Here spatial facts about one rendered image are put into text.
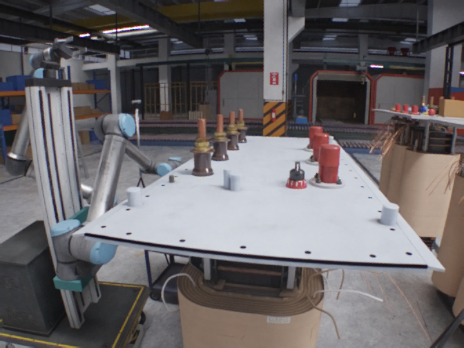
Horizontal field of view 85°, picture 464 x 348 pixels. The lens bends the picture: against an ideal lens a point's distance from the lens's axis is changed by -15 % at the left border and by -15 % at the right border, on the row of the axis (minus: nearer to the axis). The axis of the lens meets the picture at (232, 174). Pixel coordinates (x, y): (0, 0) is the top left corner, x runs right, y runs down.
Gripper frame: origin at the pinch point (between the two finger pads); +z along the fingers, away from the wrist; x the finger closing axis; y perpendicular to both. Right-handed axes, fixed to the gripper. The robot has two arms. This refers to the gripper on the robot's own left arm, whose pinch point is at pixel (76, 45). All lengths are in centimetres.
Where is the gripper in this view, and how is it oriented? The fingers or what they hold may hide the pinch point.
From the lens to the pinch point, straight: 193.4
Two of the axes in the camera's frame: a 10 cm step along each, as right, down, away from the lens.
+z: 9.8, -1.6, -1.6
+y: -1.4, -9.8, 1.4
